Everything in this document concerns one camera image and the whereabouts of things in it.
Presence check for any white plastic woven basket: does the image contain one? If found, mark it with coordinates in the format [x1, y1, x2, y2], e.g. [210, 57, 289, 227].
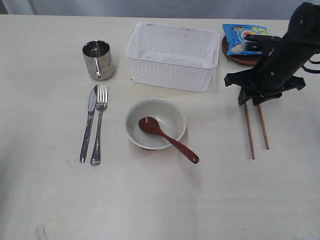
[124, 22, 220, 93]

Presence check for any white backdrop curtain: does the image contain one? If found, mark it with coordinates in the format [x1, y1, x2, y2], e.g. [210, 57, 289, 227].
[0, 0, 320, 21]

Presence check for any silver metal fork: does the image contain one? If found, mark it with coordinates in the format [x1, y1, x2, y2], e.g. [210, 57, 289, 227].
[90, 85, 108, 166]

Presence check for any brown wooden plate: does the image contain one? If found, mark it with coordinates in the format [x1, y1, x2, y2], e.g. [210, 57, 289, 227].
[221, 36, 262, 66]

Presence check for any blue chips bag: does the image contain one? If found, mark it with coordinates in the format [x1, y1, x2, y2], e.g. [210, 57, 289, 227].
[222, 24, 267, 56]

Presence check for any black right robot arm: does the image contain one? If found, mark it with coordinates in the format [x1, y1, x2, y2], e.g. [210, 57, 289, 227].
[224, 2, 320, 105]

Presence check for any brown wooden chopstick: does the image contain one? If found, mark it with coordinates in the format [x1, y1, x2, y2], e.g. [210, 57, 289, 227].
[244, 103, 255, 160]
[257, 104, 270, 150]

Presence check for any speckled white ceramic bowl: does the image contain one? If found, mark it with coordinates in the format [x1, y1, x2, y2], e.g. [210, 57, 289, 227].
[124, 98, 187, 151]

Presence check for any dark red wooden spoon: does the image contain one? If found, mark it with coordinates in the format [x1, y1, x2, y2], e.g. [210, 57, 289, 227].
[138, 116, 200, 164]

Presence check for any stainless steel cup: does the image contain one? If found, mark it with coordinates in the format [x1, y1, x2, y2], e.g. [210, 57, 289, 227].
[82, 40, 115, 81]

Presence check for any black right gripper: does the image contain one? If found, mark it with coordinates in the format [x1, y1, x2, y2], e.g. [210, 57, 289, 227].
[224, 37, 320, 106]

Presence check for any silver table knife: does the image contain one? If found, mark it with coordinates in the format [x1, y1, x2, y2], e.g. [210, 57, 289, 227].
[79, 84, 98, 163]

